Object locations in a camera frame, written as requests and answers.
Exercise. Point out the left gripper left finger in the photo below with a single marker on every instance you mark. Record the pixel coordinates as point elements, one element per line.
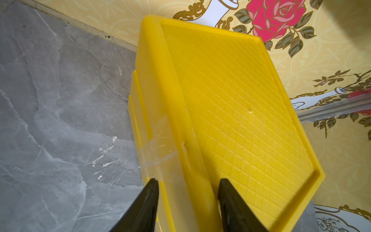
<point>141,215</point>

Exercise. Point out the yellow drawer cabinet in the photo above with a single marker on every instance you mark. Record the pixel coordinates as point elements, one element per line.
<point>207,104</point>

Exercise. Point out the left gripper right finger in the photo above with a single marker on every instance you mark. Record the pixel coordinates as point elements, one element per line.
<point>235,213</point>

